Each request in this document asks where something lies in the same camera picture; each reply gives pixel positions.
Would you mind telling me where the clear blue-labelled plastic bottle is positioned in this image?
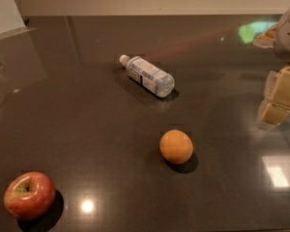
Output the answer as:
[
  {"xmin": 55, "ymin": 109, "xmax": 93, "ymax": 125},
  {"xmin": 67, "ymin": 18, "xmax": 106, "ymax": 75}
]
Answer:
[{"xmin": 119, "ymin": 54, "xmax": 175, "ymax": 98}]

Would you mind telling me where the red apple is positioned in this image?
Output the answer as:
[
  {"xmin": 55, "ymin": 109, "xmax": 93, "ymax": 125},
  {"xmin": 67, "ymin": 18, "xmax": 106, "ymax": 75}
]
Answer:
[{"xmin": 4, "ymin": 171, "xmax": 56, "ymax": 220}]

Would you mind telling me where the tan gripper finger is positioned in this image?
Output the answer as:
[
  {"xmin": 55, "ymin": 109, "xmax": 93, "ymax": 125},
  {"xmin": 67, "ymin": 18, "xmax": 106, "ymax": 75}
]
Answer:
[
  {"xmin": 253, "ymin": 23, "xmax": 277, "ymax": 48},
  {"xmin": 256, "ymin": 65, "xmax": 290, "ymax": 131}
]

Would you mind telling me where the orange fruit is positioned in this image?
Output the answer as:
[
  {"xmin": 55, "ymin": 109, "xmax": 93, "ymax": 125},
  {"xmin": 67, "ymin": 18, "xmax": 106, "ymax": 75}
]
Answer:
[{"xmin": 159, "ymin": 130, "xmax": 193, "ymax": 164}]

